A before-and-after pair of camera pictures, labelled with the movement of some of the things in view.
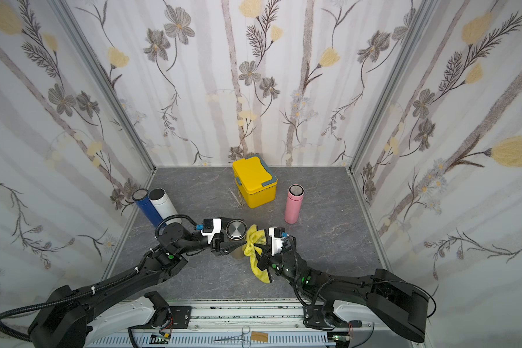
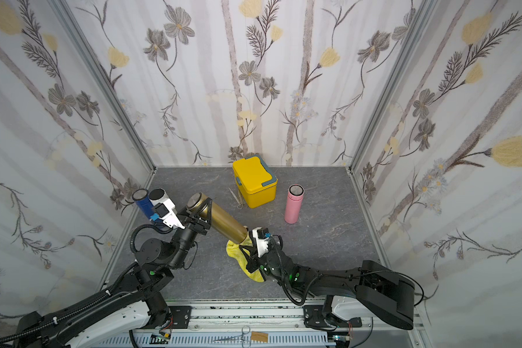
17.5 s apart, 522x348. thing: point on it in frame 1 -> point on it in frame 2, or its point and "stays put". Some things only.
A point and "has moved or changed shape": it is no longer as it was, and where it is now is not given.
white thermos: [158, 196] stays put
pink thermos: [293, 204] stays put
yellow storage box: [256, 183] stays put
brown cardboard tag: [259, 336] stays put
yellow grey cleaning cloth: [255, 237] has moved or changed shape
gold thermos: [236, 231] has moved or changed shape
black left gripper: [218, 249] -> [195, 224]
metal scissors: [245, 344] stays put
